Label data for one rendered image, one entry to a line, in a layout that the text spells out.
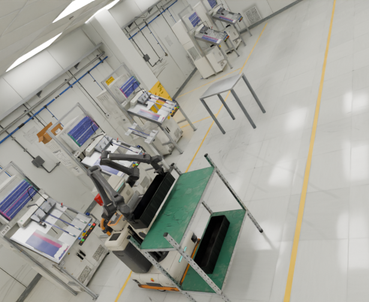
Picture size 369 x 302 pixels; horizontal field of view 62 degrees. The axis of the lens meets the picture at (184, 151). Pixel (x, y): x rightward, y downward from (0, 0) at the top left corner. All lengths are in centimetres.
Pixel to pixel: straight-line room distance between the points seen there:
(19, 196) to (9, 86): 271
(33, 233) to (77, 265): 74
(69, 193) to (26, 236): 226
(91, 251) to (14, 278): 174
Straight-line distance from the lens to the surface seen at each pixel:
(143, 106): 601
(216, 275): 285
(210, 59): 878
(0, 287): 608
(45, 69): 713
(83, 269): 476
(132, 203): 305
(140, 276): 364
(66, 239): 435
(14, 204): 451
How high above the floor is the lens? 231
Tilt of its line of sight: 23 degrees down
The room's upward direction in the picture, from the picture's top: 37 degrees counter-clockwise
